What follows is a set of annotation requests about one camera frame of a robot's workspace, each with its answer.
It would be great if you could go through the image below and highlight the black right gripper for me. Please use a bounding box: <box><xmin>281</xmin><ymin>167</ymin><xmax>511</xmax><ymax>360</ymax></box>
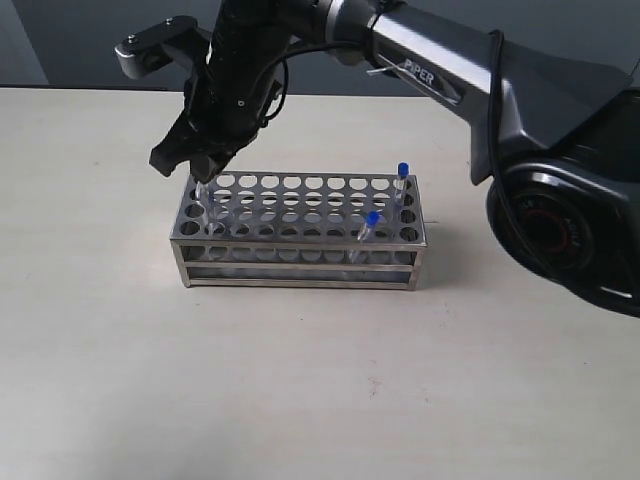
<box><xmin>149</xmin><ymin>29</ymin><xmax>283</xmax><ymax>181</ymax></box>

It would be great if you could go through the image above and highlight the blue capped tube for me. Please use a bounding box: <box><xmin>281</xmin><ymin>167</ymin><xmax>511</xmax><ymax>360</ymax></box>
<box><xmin>204</xmin><ymin>187</ymin><xmax>217</xmax><ymax>235</ymax></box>
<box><xmin>349</xmin><ymin>211</ymin><xmax>380</xmax><ymax>263</ymax></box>
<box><xmin>393</xmin><ymin>162</ymin><xmax>413</xmax><ymax>216</ymax></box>
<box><xmin>194</xmin><ymin>182</ymin><xmax>210</xmax><ymax>209</ymax></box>

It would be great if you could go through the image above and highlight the black silver Piper robot arm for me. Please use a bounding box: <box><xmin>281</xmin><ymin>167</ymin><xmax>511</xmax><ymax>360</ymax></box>
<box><xmin>150</xmin><ymin>1</ymin><xmax>639</xmax><ymax>316</ymax></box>

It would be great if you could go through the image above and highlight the stainless steel test tube rack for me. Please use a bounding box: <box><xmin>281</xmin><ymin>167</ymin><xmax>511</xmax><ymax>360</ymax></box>
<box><xmin>170</xmin><ymin>171</ymin><xmax>428</xmax><ymax>290</ymax></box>

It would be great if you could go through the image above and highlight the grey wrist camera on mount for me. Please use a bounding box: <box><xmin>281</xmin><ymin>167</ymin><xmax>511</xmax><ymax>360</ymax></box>
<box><xmin>114</xmin><ymin>15</ymin><xmax>211</xmax><ymax>80</ymax></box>

